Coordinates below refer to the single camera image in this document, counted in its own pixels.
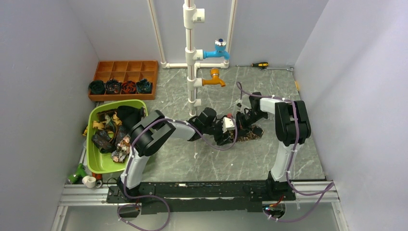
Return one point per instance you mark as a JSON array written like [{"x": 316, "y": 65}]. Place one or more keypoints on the yellow black tool handle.
[{"x": 85, "y": 131}]

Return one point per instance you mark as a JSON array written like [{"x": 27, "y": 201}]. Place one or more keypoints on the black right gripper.
[{"x": 240, "y": 124}]

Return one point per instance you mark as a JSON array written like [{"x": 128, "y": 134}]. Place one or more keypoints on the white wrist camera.
[
  {"x": 239, "y": 103},
  {"x": 228, "y": 124}
]

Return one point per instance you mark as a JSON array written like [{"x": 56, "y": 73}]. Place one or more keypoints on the teal black rolled tie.
[{"x": 144, "y": 86}]

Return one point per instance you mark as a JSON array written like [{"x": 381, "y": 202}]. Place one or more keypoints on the green plastic basin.
[{"x": 96, "y": 161}]

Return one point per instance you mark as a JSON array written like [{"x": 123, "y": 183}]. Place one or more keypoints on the red black rolled tie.
[{"x": 129, "y": 87}]

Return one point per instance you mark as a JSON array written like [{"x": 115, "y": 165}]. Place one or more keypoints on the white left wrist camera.
[{"x": 228, "y": 124}]

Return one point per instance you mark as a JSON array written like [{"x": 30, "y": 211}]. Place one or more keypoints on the orange plastic faucet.
[{"x": 215, "y": 78}]

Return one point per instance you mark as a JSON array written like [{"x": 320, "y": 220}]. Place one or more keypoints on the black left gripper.
[{"x": 219, "y": 139}]

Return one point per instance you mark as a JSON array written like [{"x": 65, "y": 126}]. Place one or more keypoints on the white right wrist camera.
[{"x": 239, "y": 103}]

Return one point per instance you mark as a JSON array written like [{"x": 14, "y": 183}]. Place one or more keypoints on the blue plastic faucet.
[{"x": 220, "y": 50}]

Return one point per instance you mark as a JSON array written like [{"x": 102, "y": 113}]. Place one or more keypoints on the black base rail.
[{"x": 200, "y": 205}]

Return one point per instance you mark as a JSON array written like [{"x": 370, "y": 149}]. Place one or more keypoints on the orange wooden compartment tray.
[{"x": 124, "y": 71}]

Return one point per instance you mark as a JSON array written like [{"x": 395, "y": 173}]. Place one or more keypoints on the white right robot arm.
[{"x": 292, "y": 128}]

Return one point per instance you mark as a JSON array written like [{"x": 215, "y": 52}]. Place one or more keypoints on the dark green rolled tie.
[{"x": 97, "y": 87}]

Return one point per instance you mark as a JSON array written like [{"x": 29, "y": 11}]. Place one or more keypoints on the yellow black screwdriver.
[{"x": 261, "y": 65}]

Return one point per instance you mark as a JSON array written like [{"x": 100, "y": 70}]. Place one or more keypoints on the silver wrench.
[{"x": 290, "y": 69}]

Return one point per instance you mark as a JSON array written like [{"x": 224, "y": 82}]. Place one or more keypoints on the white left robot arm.
[{"x": 152, "y": 132}]

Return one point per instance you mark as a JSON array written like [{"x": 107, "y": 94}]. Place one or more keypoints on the green plastic faucet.
[{"x": 77, "y": 175}]

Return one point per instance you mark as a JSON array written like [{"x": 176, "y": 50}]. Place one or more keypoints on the brown floral tie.
[{"x": 253, "y": 133}]

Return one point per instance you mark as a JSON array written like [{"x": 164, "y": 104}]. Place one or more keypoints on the pile of floral ties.
[{"x": 112, "y": 131}]

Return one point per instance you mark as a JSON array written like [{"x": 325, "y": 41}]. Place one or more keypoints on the aluminium frame rail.
[{"x": 83, "y": 194}]

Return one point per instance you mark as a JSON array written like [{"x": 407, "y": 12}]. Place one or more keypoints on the white PVC pipe assembly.
[{"x": 193, "y": 57}]

